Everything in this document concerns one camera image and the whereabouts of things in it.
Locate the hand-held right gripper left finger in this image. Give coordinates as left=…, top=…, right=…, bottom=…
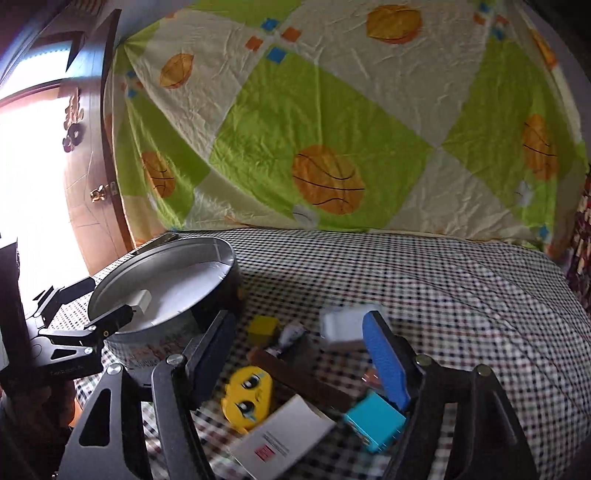
left=58, top=310, right=237, bottom=480

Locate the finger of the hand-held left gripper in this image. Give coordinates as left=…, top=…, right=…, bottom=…
left=37, top=305, right=138, bottom=354
left=34, top=276, right=100, bottom=319

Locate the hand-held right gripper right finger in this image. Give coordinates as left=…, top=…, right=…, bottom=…
left=361, top=310, right=541, bottom=480

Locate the small white block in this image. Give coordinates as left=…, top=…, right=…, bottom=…
left=131, top=290, right=153, bottom=319

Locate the cyan toy block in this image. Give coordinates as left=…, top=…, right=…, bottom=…
left=344, top=390, right=408, bottom=455

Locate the clear white plastic box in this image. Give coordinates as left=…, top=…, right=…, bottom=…
left=320, top=305, right=384, bottom=354

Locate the round metal tin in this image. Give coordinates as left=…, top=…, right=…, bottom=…
left=87, top=234, right=244, bottom=386

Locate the black jar with wrap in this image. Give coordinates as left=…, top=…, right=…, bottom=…
left=276, top=323, right=319, bottom=365

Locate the brown wooden bar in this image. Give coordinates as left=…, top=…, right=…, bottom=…
left=247, top=346, right=356, bottom=414

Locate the white paper card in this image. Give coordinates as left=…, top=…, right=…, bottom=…
left=228, top=394, right=338, bottom=480

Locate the yellow cube block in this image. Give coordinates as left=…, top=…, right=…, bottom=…
left=247, top=316, right=280, bottom=347

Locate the checkered bed sheet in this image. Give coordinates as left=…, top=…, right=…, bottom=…
left=76, top=226, right=591, bottom=480

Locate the brown wooden door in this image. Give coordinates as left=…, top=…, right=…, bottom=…
left=0, top=9, right=132, bottom=259

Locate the hanging door ornament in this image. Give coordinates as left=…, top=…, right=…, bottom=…
left=62, top=92, right=85, bottom=153

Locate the red bear print bedding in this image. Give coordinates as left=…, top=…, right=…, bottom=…
left=566, top=171, right=591, bottom=305

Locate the basketball print bed sheet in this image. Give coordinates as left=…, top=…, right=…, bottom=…
left=106, top=0, right=589, bottom=245

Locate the brass door handle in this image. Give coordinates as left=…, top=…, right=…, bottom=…
left=90, top=182, right=117, bottom=204

